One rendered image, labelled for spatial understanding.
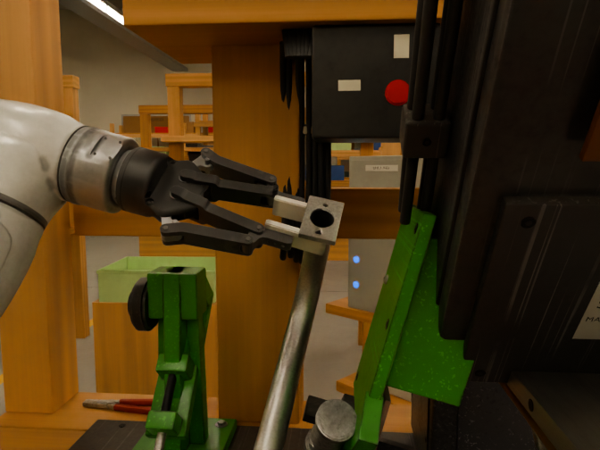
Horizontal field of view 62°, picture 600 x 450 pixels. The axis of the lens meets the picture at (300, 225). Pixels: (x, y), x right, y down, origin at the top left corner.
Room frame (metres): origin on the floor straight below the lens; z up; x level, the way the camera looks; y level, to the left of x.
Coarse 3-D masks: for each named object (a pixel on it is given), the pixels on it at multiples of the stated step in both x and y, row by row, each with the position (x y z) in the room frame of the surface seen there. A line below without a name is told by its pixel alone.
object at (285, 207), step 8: (280, 200) 0.56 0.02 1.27; (288, 200) 0.56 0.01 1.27; (296, 200) 0.56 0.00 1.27; (280, 208) 0.57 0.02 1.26; (288, 208) 0.57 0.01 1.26; (296, 208) 0.56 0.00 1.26; (304, 208) 0.56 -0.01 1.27; (280, 216) 0.58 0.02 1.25; (288, 216) 0.58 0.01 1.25; (296, 216) 0.57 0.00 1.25
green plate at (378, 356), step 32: (416, 224) 0.43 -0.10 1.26; (416, 256) 0.42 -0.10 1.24; (384, 288) 0.51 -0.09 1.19; (416, 288) 0.43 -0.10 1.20; (384, 320) 0.45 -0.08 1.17; (416, 320) 0.43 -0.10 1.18; (384, 352) 0.42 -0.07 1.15; (416, 352) 0.43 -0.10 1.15; (448, 352) 0.43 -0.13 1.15; (384, 384) 0.42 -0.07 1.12; (416, 384) 0.43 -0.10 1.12; (448, 384) 0.43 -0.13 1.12
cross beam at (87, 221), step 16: (304, 192) 0.89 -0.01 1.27; (336, 192) 0.89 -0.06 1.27; (352, 192) 0.88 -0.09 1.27; (368, 192) 0.88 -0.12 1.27; (384, 192) 0.88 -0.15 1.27; (416, 192) 0.87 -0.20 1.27; (80, 208) 0.92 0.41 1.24; (352, 208) 0.88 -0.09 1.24; (368, 208) 0.88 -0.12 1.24; (384, 208) 0.88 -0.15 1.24; (80, 224) 0.93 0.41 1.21; (96, 224) 0.92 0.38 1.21; (112, 224) 0.92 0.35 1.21; (128, 224) 0.92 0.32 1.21; (144, 224) 0.91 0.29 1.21; (160, 224) 0.91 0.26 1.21; (352, 224) 0.88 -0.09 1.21; (368, 224) 0.88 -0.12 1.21; (384, 224) 0.88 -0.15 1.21; (400, 224) 0.88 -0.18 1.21
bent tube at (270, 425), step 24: (312, 216) 0.55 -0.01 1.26; (336, 216) 0.54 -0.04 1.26; (312, 240) 0.53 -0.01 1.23; (312, 264) 0.58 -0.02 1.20; (312, 288) 0.60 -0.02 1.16; (312, 312) 0.60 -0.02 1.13; (288, 336) 0.58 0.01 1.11; (288, 360) 0.55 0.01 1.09; (288, 384) 0.53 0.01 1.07; (264, 408) 0.52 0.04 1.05; (288, 408) 0.52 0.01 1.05; (264, 432) 0.49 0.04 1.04
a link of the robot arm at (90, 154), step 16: (96, 128) 0.57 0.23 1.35; (80, 144) 0.54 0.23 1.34; (96, 144) 0.55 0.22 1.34; (112, 144) 0.55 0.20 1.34; (128, 144) 0.56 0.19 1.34; (64, 160) 0.53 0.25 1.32; (80, 160) 0.53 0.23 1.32; (96, 160) 0.53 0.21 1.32; (112, 160) 0.54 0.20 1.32; (64, 176) 0.53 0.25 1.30; (80, 176) 0.53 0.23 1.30; (96, 176) 0.53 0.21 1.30; (112, 176) 0.54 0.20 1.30; (64, 192) 0.54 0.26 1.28; (80, 192) 0.54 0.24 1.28; (96, 192) 0.54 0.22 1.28; (112, 192) 0.55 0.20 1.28; (96, 208) 0.56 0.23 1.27; (112, 208) 0.56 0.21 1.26
